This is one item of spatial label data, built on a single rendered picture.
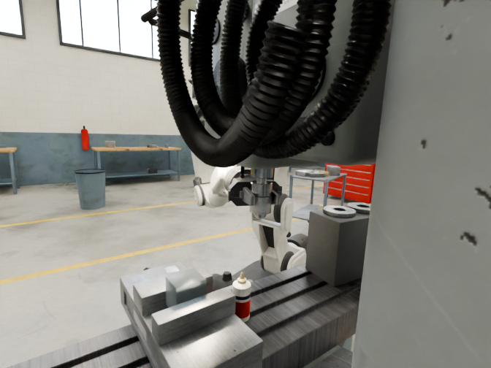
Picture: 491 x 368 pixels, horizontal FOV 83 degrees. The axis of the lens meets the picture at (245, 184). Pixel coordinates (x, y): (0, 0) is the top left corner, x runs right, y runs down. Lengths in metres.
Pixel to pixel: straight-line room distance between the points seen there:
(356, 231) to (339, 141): 0.55
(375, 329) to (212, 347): 0.37
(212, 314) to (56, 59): 7.77
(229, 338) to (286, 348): 0.15
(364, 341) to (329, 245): 0.64
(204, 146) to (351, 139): 0.16
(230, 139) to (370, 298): 0.12
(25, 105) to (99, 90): 1.55
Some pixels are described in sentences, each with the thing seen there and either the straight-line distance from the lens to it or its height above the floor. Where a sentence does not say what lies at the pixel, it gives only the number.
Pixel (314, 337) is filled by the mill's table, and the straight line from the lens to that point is 0.70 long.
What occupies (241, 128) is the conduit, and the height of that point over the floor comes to 1.38.
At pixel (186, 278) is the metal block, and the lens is 0.56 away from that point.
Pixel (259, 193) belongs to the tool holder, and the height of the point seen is 1.25.
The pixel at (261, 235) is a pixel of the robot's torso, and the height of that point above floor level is 0.85.
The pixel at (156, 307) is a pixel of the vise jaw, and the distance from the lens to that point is 0.60.
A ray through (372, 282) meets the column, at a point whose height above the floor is 1.30.
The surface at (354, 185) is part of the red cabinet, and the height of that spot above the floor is 0.38.
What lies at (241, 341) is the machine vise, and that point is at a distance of 0.53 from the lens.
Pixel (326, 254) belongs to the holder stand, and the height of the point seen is 1.04.
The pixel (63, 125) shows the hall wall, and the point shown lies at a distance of 7.96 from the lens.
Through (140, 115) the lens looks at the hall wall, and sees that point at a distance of 8.24.
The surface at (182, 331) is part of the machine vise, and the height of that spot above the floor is 1.04.
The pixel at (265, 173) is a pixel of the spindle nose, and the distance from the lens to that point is 0.57.
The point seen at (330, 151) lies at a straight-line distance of 0.31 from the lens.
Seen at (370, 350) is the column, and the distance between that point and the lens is 0.19.
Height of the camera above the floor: 1.37
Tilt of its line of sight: 11 degrees down
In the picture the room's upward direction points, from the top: 2 degrees clockwise
